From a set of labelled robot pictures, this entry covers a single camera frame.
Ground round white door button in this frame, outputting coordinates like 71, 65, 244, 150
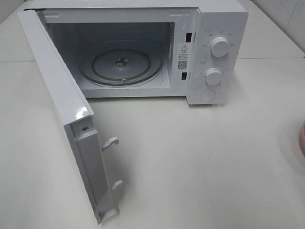
201, 90, 215, 102

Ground white microwave knob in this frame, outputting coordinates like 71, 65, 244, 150
205, 68, 223, 86
210, 36, 230, 57

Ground white microwave door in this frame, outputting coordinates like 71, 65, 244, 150
18, 10, 123, 224

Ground pink round plate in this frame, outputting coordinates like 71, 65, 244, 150
299, 123, 305, 156

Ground glass microwave turntable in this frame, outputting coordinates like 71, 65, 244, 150
80, 41, 164, 87

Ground white warning label sticker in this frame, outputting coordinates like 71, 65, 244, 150
176, 42, 191, 71

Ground white microwave oven body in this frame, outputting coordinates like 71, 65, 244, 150
23, 0, 248, 105

